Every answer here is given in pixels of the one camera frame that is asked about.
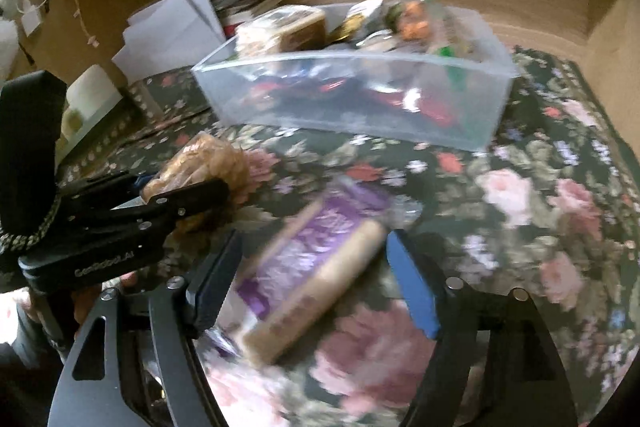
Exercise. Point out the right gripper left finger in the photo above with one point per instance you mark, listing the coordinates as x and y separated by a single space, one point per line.
102 383

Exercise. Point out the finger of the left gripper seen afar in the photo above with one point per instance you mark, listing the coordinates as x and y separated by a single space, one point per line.
109 214

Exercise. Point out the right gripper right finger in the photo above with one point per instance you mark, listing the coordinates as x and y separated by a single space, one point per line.
523 381

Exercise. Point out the brown bread pack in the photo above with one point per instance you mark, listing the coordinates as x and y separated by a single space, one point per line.
203 159

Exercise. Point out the purple biscuit roll pack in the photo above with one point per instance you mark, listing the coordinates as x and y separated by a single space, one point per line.
312 262

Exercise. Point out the left hand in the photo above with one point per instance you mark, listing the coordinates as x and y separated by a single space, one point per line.
83 300

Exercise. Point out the white mug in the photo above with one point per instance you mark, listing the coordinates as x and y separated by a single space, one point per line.
91 94

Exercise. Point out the floral dark tablecloth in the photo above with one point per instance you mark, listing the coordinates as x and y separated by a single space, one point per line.
551 205

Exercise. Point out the white folded papers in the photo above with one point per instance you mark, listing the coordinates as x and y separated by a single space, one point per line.
166 35

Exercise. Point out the beige cake pack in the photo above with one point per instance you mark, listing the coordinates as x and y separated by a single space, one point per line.
289 28

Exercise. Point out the clear plastic storage box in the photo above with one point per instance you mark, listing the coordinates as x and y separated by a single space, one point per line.
449 101

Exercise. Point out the yellow white snack packet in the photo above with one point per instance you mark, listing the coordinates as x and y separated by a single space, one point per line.
360 18

